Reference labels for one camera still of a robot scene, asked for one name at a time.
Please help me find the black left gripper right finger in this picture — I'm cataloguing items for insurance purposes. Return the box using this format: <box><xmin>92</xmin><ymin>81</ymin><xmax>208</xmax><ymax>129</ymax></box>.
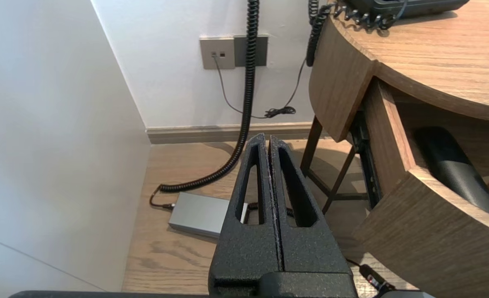
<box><xmin>269</xmin><ymin>135</ymin><xmax>352</xmax><ymax>272</ymax></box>

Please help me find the long black remote control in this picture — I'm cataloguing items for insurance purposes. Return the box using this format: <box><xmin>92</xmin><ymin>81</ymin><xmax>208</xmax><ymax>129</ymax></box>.
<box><xmin>412</xmin><ymin>126</ymin><xmax>489</xmax><ymax>223</ymax></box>

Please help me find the black white desk telephone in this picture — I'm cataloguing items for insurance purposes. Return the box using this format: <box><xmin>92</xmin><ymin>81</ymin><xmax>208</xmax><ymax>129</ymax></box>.
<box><xmin>347</xmin><ymin>0</ymin><xmax>470</xmax><ymax>19</ymax></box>

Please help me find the round wooden side table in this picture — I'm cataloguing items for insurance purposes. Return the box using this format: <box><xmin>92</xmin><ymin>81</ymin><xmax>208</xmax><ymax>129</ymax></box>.
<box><xmin>300</xmin><ymin>0</ymin><xmax>489</xmax><ymax>214</ymax></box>

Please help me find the black coiled handset cord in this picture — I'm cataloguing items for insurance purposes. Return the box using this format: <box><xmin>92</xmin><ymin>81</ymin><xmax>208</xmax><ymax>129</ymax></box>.
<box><xmin>305</xmin><ymin>0</ymin><xmax>407</xmax><ymax>67</ymax></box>

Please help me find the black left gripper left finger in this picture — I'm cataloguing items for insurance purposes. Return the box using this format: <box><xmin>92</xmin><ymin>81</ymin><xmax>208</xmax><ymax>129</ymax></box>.
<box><xmin>209</xmin><ymin>133</ymin><xmax>283</xmax><ymax>291</ymax></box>

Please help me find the grey power adapter box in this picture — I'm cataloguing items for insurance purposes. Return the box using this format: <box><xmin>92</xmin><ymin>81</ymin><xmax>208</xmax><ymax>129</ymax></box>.
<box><xmin>168</xmin><ymin>191</ymin><xmax>249</xmax><ymax>240</ymax></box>

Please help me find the dark grey blank wall plate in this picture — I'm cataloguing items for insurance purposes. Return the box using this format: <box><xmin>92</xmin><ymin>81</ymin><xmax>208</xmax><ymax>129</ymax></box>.
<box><xmin>233</xmin><ymin>35</ymin><xmax>269</xmax><ymax>68</ymax></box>

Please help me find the brown wooden skirting board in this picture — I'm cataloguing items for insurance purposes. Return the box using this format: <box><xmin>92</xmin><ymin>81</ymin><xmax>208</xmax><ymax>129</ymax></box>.
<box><xmin>146</xmin><ymin>121</ymin><xmax>328</xmax><ymax>145</ymax></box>

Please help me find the beige wall phone socket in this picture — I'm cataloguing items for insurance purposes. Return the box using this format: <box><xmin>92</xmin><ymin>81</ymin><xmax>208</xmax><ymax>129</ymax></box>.
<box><xmin>199</xmin><ymin>36</ymin><xmax>236</xmax><ymax>70</ymax></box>

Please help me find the black coiled power cable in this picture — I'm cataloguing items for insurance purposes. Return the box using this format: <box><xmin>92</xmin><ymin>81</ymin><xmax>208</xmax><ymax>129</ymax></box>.
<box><xmin>149</xmin><ymin>0</ymin><xmax>261</xmax><ymax>210</ymax></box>

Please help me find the thin black phone cable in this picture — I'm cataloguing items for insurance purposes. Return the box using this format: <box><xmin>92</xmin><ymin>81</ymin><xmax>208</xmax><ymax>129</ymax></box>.
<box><xmin>212</xmin><ymin>53</ymin><xmax>312</xmax><ymax>120</ymax></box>

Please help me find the curved wooden table drawer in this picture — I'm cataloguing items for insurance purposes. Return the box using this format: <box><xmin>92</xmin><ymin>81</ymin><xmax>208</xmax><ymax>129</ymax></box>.
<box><xmin>351</xmin><ymin>76</ymin><xmax>489</xmax><ymax>298</ymax></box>

